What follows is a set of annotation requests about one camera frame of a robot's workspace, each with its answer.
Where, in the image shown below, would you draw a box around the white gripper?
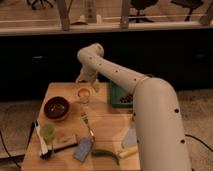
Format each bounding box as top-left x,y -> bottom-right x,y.
75,66 -> 100,93

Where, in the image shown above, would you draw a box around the orange apple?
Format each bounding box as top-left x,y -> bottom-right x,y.
79,90 -> 89,95

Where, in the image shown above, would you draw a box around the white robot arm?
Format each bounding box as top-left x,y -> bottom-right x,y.
77,43 -> 191,171

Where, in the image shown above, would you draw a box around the green plastic bin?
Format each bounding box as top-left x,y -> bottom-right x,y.
109,81 -> 133,108

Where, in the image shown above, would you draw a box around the silver fork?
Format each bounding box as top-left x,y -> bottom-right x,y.
81,113 -> 95,142

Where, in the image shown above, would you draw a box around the dark red bowl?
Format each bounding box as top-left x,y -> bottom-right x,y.
44,96 -> 69,120

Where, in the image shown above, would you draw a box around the dark items in bin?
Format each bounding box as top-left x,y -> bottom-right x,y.
120,94 -> 133,103

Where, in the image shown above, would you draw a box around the blue sponge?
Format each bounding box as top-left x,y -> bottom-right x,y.
73,137 -> 94,162

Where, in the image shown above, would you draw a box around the white black brush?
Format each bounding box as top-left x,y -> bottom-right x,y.
34,121 -> 49,159

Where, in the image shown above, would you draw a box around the black handled tool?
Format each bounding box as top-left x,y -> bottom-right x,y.
40,143 -> 78,160

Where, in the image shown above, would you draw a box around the black cable left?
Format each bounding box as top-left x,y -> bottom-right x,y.
0,129 -> 22,169

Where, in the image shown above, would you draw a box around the black cable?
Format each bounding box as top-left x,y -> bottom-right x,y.
0,129 -> 22,169
184,133 -> 213,153

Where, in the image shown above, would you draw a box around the black cable right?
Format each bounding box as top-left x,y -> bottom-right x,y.
184,133 -> 213,153

